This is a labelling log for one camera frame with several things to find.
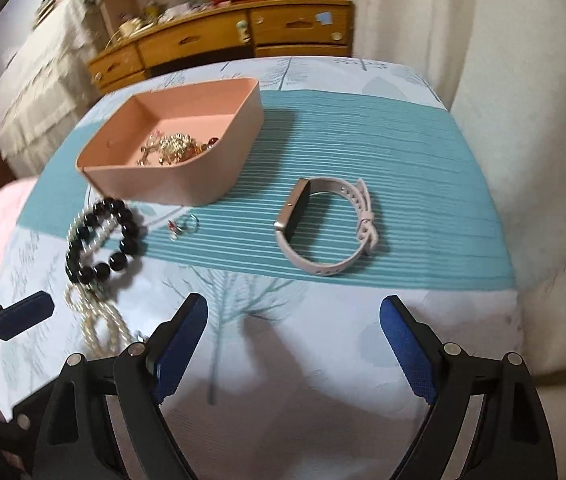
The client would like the wooden desk with drawers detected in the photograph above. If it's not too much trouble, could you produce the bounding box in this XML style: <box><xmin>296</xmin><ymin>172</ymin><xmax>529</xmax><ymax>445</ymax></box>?
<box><xmin>88</xmin><ymin>0</ymin><xmax>355</xmax><ymax>94</ymax></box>

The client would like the white pearl necklace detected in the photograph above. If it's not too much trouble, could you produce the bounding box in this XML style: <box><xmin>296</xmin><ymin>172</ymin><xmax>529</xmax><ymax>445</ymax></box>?
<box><xmin>61</xmin><ymin>209</ymin><xmax>149</xmax><ymax>356</ymax></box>

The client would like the gold chain necklace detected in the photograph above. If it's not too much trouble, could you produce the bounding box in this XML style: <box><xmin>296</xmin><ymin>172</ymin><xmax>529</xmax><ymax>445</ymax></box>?
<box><xmin>135</xmin><ymin>130</ymin><xmax>220</xmax><ymax>168</ymax></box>

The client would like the white lace furniture cover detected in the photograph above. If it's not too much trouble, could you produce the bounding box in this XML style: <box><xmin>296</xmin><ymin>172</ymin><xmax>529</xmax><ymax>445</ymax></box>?
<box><xmin>0</xmin><ymin>0</ymin><xmax>109</xmax><ymax>178</ymax></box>

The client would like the pink plastic jewelry tray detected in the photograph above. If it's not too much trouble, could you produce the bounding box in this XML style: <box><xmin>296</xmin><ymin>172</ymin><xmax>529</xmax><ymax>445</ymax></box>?
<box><xmin>76</xmin><ymin>78</ymin><xmax>265</xmax><ymax>206</ymax></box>

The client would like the white patterned curtain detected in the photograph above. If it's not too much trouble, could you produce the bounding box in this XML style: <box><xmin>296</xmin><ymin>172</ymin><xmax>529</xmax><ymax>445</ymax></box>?
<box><xmin>351</xmin><ymin>0</ymin><xmax>566</xmax><ymax>375</ymax></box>

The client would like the silver ring with red charm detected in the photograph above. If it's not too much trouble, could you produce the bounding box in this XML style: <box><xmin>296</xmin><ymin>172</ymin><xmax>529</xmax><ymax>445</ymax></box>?
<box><xmin>166</xmin><ymin>212</ymin><xmax>202</xmax><ymax>242</ymax></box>

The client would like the black bead bracelet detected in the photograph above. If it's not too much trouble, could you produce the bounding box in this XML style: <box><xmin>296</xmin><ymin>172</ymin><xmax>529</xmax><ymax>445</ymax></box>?
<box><xmin>64</xmin><ymin>197</ymin><xmax>148</xmax><ymax>284</ymax></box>

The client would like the tree patterned teal tablecloth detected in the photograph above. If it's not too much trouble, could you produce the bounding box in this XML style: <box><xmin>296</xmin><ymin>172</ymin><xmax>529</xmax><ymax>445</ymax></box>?
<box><xmin>0</xmin><ymin>55</ymin><xmax>524</xmax><ymax>480</ymax></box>

